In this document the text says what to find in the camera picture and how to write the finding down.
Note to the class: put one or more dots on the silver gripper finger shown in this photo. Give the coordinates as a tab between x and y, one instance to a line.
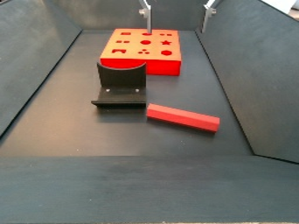
210	11
146	12

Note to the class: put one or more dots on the red hexagonal bar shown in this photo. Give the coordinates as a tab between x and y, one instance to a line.
184	117

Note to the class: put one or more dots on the black curved holder stand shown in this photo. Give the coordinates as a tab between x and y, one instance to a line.
122	87

